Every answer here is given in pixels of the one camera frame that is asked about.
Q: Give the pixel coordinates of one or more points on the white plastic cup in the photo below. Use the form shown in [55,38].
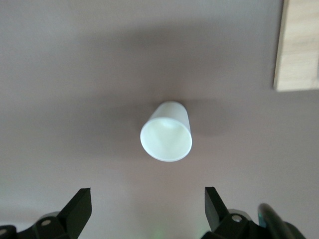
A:
[165,142]

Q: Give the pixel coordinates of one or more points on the wooden cutting board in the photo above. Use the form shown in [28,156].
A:
[299,44]

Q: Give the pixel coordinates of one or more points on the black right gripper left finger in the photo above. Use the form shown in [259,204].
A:
[74,214]

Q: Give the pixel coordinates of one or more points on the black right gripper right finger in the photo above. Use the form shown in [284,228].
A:
[216,216]

